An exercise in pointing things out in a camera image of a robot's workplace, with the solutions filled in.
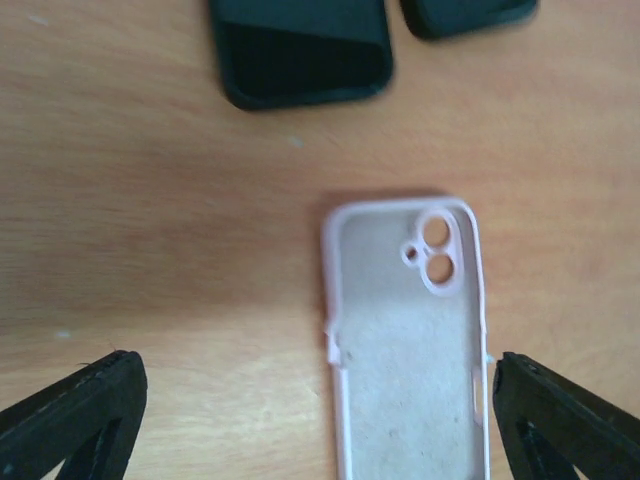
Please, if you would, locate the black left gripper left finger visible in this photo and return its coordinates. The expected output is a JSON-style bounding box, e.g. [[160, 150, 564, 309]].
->
[[1, 350, 148, 479]]

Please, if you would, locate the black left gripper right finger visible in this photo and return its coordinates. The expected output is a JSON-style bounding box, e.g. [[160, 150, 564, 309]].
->
[[493, 352, 639, 479]]

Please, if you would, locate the white phone case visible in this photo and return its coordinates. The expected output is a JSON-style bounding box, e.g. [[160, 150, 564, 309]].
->
[[322, 196, 491, 479]]

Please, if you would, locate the black silicone phone case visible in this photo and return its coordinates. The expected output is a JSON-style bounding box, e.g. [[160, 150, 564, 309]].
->
[[400, 0, 539, 41]]

